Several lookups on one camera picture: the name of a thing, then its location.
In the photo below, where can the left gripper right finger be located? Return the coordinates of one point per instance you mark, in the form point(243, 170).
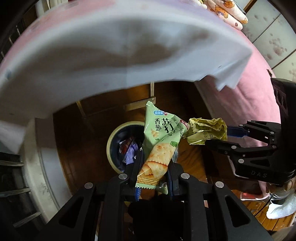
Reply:
point(211, 211)

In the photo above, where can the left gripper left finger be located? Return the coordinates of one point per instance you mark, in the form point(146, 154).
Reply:
point(97, 213)

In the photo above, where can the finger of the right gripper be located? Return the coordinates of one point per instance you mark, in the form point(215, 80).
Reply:
point(235, 131)
point(213, 147)

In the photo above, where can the yellow paper ball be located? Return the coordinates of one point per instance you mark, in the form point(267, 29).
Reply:
point(200, 130)

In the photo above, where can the green cracker snack packet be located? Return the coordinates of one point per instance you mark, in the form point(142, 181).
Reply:
point(162, 134)

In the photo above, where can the round trash bin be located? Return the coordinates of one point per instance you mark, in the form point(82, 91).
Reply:
point(123, 144)

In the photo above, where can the person's right hand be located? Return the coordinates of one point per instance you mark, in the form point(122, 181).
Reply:
point(281, 190)

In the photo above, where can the pink bed sheet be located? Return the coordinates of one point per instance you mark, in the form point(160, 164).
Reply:
point(251, 100)

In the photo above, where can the small wooden stool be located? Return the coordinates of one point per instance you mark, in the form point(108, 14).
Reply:
point(141, 103)

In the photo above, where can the frosted glass wardrobe doors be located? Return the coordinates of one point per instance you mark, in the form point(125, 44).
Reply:
point(274, 38)

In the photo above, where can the cartoon printed bed mat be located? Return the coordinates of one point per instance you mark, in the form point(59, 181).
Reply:
point(83, 48)

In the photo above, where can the metal window grille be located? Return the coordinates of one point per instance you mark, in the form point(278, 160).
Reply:
point(22, 25)

